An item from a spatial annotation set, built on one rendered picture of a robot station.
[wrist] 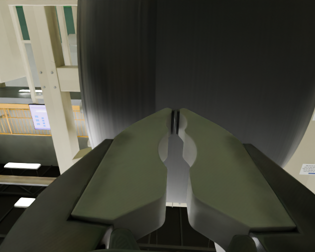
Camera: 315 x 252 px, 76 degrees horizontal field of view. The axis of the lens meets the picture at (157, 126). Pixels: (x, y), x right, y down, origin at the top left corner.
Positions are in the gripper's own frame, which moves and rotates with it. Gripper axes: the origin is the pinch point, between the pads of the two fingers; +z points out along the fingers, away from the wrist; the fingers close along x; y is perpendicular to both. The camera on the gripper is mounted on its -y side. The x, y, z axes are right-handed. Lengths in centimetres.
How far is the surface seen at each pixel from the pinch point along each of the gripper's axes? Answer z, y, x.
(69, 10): 960, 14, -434
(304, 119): 10.4, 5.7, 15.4
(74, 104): 551, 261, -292
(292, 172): 26.1, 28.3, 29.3
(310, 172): 26, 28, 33
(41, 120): 330, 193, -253
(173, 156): 8.1, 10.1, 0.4
